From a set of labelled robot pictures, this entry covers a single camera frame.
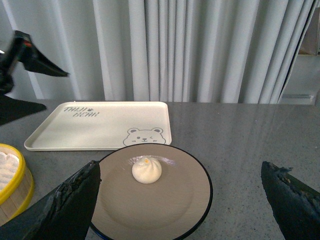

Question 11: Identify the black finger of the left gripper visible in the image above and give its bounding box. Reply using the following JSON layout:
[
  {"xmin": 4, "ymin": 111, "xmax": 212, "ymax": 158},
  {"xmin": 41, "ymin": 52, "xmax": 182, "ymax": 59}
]
[
  {"xmin": 0, "ymin": 95, "xmax": 47, "ymax": 126},
  {"xmin": 22, "ymin": 45, "xmax": 69, "ymax": 77}
]

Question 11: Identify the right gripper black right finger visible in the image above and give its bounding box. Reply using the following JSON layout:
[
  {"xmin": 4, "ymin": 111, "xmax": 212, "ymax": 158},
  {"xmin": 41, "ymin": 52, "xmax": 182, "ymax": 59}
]
[{"xmin": 261, "ymin": 161, "xmax": 320, "ymax": 240}]

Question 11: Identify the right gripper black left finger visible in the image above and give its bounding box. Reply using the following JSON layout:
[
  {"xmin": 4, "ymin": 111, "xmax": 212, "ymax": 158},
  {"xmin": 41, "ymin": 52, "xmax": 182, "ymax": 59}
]
[{"xmin": 0, "ymin": 161, "xmax": 101, "ymax": 240}]

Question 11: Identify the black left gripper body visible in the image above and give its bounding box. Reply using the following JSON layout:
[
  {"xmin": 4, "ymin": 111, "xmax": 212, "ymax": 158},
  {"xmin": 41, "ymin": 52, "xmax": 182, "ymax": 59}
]
[{"xmin": 0, "ymin": 30, "xmax": 32, "ymax": 96}]

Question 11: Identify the brown plate with black rim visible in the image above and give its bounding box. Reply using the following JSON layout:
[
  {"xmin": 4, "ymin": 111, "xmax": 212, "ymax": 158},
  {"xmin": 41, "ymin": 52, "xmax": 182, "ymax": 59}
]
[{"xmin": 91, "ymin": 143, "xmax": 213, "ymax": 240}]

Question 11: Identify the white steamed bun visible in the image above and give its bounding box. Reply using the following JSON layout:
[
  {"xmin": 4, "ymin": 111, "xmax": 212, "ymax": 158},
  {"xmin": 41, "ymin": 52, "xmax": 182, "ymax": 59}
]
[{"xmin": 131, "ymin": 155, "xmax": 162, "ymax": 184}]

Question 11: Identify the cream bear print tray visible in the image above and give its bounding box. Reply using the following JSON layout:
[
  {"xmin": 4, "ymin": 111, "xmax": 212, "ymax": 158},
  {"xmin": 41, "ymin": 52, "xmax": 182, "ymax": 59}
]
[{"xmin": 24, "ymin": 101, "xmax": 172, "ymax": 152}]

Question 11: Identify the yellow rimmed bamboo steamer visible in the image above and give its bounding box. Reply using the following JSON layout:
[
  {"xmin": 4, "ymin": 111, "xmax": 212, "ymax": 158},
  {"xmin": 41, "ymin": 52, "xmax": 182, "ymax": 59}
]
[{"xmin": 0, "ymin": 143, "xmax": 35, "ymax": 225}]

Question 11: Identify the white steamer liner cloth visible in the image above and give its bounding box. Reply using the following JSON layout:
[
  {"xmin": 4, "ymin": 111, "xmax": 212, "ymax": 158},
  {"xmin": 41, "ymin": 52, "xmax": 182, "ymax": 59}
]
[{"xmin": 0, "ymin": 152, "xmax": 19, "ymax": 191}]

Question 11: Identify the grey pleated curtain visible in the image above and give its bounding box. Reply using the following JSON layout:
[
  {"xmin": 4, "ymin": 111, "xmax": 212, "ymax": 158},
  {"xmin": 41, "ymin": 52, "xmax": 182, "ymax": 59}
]
[{"xmin": 0, "ymin": 0, "xmax": 318, "ymax": 104}]

